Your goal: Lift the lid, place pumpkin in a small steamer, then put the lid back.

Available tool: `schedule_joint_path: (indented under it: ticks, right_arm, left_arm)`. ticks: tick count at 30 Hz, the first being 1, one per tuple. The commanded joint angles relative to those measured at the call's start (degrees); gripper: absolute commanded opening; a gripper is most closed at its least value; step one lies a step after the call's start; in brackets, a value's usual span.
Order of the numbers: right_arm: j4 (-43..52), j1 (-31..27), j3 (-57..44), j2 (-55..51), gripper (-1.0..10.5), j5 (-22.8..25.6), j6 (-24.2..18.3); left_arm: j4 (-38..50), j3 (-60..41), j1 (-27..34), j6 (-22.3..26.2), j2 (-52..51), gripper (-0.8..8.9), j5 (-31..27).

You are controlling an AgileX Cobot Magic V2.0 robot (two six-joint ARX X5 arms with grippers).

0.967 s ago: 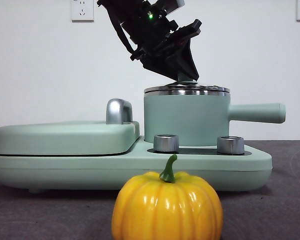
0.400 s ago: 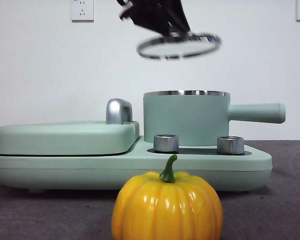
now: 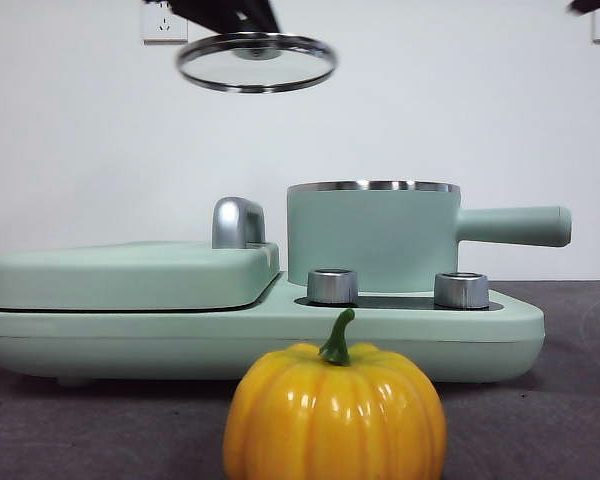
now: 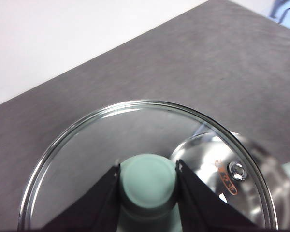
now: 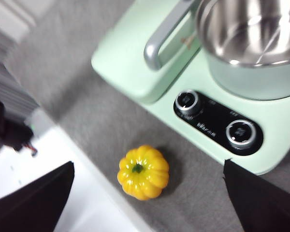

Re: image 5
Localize mint green cooker base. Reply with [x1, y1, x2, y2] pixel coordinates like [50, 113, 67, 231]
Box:
[140, 48, 290, 176]

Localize black control panel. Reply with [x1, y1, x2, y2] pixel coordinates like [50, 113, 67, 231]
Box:
[173, 89, 264, 156]

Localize mint green hinged cooker cover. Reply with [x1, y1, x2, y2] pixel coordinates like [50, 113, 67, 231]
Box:
[91, 0, 203, 104]

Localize yellow toy pumpkin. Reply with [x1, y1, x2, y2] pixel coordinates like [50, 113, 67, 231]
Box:
[117, 145, 170, 201]

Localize silver control knob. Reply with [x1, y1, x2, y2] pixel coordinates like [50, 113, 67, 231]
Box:
[226, 120, 257, 145]
[175, 89, 199, 116]

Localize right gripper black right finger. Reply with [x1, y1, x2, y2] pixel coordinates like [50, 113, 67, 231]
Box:
[222, 159, 290, 232]

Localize mint green pot with handle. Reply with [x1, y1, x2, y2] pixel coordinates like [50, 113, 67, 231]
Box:
[195, 0, 290, 101]

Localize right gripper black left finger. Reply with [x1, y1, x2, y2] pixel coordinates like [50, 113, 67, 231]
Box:
[0, 161, 75, 232]

